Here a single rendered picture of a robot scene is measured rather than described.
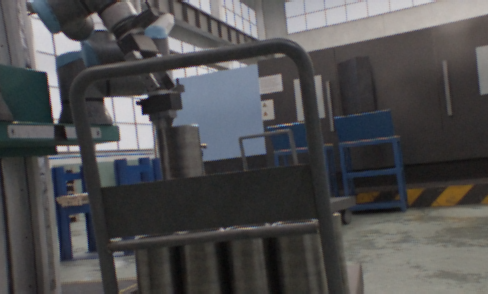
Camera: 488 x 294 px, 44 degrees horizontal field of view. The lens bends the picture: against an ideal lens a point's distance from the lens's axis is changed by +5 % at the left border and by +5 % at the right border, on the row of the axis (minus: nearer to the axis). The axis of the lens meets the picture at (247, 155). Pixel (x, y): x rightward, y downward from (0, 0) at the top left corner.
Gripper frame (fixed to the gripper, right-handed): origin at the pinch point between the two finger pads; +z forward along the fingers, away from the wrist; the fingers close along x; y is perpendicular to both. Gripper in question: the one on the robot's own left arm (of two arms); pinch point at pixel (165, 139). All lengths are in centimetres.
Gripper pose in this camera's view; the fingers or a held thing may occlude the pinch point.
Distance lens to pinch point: 176.4
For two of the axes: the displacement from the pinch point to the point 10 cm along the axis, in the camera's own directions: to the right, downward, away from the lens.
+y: -6.0, 0.6, -8.0
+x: 7.9, -1.0, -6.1
